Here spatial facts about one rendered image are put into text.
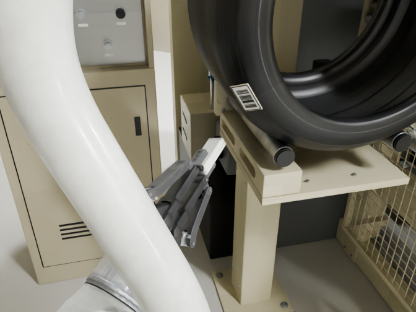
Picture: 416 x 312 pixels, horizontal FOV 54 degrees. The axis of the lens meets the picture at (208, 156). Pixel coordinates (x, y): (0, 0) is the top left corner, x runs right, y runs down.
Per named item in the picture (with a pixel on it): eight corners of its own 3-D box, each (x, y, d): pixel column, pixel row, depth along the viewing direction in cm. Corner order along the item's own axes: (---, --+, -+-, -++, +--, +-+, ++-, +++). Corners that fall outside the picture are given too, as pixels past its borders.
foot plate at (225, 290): (211, 273, 176) (211, 270, 175) (268, 263, 181) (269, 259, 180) (228, 325, 153) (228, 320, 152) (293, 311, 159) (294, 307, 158)
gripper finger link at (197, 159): (186, 176, 63) (176, 163, 61) (202, 153, 65) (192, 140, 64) (193, 177, 62) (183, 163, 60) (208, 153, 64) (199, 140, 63)
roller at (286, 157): (231, 107, 114) (226, 93, 112) (246, 101, 114) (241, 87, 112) (278, 171, 85) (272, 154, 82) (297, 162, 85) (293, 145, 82)
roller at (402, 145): (317, 94, 119) (325, 80, 117) (329, 98, 120) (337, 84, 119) (390, 150, 89) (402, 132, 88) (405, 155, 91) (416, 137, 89)
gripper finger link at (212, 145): (190, 171, 64) (188, 168, 64) (210, 140, 68) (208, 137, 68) (204, 172, 62) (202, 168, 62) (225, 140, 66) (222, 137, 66)
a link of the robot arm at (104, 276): (114, 310, 57) (137, 273, 60) (156, 328, 51) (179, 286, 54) (72, 275, 52) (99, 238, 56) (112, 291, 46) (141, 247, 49)
